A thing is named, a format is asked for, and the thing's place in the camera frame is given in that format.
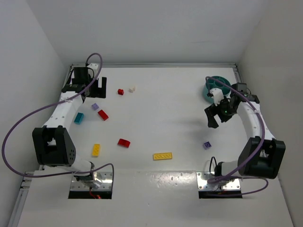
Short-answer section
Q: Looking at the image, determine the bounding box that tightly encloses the light purple square lego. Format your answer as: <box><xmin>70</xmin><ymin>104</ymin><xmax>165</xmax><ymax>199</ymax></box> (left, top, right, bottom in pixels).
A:
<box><xmin>91</xmin><ymin>103</ymin><xmax>99</xmax><ymax>111</ymax></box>

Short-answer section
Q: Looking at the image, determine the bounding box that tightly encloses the dark purple square lego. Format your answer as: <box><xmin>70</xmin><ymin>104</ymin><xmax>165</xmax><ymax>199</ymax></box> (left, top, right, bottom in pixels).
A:
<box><xmin>203</xmin><ymin>141</ymin><xmax>212</xmax><ymax>150</ymax></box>

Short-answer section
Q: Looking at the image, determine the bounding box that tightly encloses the teal lego brick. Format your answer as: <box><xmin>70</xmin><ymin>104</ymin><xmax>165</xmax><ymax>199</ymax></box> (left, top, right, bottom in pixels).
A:
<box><xmin>74</xmin><ymin>113</ymin><xmax>84</xmax><ymax>125</ymax></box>

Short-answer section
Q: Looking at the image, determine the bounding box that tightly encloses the yellow long lego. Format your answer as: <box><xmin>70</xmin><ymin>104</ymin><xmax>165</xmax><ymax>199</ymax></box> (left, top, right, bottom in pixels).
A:
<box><xmin>153</xmin><ymin>152</ymin><xmax>173</xmax><ymax>161</ymax></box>

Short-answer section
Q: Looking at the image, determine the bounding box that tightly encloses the yellow 2x4 lego brick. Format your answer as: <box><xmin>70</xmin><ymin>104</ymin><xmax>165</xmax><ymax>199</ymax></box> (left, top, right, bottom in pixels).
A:
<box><xmin>91</xmin><ymin>144</ymin><xmax>101</xmax><ymax>157</ymax></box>

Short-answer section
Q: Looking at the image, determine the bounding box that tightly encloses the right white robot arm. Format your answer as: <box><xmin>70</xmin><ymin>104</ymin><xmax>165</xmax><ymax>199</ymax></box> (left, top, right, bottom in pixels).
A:
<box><xmin>205</xmin><ymin>78</ymin><xmax>286</xmax><ymax>183</ymax></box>

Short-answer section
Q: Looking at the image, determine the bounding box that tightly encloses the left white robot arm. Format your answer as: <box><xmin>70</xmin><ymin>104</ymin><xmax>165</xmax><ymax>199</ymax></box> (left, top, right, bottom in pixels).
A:
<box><xmin>32</xmin><ymin>63</ymin><xmax>107</xmax><ymax>189</ymax></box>

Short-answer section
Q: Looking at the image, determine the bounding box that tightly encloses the small red lego cube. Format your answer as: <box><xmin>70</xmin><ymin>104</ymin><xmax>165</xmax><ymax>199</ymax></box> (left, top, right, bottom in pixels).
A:
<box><xmin>117</xmin><ymin>89</ymin><xmax>124</xmax><ymax>96</ymax></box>

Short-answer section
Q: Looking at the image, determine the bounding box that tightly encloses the red flat lego brick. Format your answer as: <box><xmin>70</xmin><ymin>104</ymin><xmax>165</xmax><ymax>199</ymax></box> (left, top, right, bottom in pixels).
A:
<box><xmin>98</xmin><ymin>110</ymin><xmax>109</xmax><ymax>121</ymax></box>

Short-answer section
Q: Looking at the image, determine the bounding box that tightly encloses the teal round divided container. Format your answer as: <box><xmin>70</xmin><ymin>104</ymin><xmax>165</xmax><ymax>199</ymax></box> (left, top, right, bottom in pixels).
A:
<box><xmin>203</xmin><ymin>75</ymin><xmax>232</xmax><ymax>104</ymax></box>

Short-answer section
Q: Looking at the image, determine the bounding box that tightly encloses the small white lego piece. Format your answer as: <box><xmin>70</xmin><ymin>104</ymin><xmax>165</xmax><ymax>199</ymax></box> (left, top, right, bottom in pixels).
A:
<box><xmin>129</xmin><ymin>86</ymin><xmax>136</xmax><ymax>93</ymax></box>

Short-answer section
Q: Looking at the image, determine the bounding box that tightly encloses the red curved lego brick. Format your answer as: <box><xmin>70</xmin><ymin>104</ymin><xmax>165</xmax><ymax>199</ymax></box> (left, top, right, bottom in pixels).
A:
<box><xmin>117</xmin><ymin>139</ymin><xmax>131</xmax><ymax>148</ymax></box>

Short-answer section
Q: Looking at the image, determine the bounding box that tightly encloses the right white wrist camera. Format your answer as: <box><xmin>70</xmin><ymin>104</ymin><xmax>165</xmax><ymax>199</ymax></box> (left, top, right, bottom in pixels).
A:
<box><xmin>207</xmin><ymin>88</ymin><xmax>224</xmax><ymax>106</ymax></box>

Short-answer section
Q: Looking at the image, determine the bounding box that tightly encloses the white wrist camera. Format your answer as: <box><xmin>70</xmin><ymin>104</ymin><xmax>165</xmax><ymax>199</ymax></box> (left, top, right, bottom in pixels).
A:
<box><xmin>207</xmin><ymin>88</ymin><xmax>224</xmax><ymax>106</ymax></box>
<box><xmin>87</xmin><ymin>63</ymin><xmax>99</xmax><ymax>70</ymax></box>

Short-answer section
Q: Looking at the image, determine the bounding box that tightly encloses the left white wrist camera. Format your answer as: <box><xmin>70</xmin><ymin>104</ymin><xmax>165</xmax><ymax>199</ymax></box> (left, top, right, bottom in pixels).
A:
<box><xmin>87</xmin><ymin>63</ymin><xmax>99</xmax><ymax>70</ymax></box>

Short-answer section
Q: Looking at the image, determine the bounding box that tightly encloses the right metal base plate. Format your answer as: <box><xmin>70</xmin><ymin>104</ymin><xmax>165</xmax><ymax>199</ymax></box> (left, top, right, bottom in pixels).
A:
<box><xmin>196</xmin><ymin>172</ymin><xmax>241</xmax><ymax>192</ymax></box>

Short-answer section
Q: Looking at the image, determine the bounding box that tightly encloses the metal base plate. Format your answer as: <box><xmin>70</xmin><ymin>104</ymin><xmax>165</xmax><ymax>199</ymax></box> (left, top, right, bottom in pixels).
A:
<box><xmin>196</xmin><ymin>172</ymin><xmax>241</xmax><ymax>192</ymax></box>
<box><xmin>70</xmin><ymin>172</ymin><xmax>113</xmax><ymax>192</ymax></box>

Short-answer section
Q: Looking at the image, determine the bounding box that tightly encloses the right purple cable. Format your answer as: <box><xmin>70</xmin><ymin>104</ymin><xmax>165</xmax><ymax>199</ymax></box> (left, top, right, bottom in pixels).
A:
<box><xmin>205</xmin><ymin>76</ymin><xmax>269</xmax><ymax>196</ymax></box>

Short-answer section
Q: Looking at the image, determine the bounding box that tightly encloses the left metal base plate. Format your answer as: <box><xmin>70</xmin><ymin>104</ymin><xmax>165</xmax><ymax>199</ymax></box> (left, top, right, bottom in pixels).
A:
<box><xmin>70</xmin><ymin>172</ymin><xmax>113</xmax><ymax>192</ymax></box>

